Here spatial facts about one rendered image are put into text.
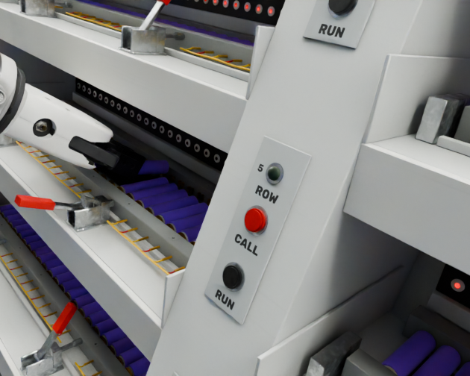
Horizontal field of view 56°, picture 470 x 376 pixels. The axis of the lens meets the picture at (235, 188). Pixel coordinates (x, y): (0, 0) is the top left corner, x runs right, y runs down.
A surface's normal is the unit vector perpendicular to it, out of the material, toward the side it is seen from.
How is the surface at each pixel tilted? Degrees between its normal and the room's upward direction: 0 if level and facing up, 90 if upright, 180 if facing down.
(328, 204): 90
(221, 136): 107
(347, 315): 90
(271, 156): 90
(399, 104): 90
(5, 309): 17
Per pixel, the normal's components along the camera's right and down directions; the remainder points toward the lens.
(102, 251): 0.15, -0.91
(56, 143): 0.52, 0.48
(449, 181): -0.72, 0.18
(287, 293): -0.65, -0.09
